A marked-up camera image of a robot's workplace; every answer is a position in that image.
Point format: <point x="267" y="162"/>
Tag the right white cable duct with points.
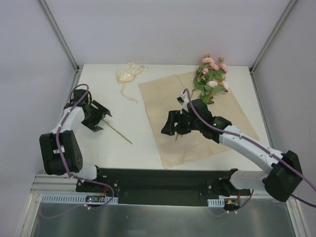
<point x="218" y="203"/>

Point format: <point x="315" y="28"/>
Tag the left white cable duct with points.
<point x="78" y="199"/>

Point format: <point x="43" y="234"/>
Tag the pink fake flower stem one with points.
<point x="219" y="68"/>

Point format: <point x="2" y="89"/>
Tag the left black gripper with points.
<point x="96" y="116"/>

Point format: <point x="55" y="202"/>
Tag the cream ribbon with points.
<point x="128" y="76"/>

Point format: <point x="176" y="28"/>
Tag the aluminium frame post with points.
<point x="58" y="34"/>
<point x="273" y="34"/>

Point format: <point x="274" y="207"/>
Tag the kraft wrapping paper sheet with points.
<point x="177" y="136"/>

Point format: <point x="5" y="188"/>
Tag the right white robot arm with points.
<point x="279" y="170"/>

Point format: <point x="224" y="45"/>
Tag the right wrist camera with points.
<point x="182" y="97"/>

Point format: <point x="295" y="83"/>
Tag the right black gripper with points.
<point x="182" y="122"/>

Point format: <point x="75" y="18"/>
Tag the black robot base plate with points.
<point x="157" y="187"/>

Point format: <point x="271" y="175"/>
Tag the pink fake flower stem three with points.
<point x="208" y="87"/>

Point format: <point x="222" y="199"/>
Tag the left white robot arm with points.
<point x="59" y="148"/>

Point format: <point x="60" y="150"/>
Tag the right aluminium frame post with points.
<point x="273" y="34"/>

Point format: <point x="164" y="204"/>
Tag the white cable duct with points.
<point x="218" y="203"/>
<point x="78" y="199"/>

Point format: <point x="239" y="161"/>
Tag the pink fake flower stem four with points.
<point x="119" y="133"/>

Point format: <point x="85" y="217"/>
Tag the left aluminium frame post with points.
<point x="58" y="34"/>

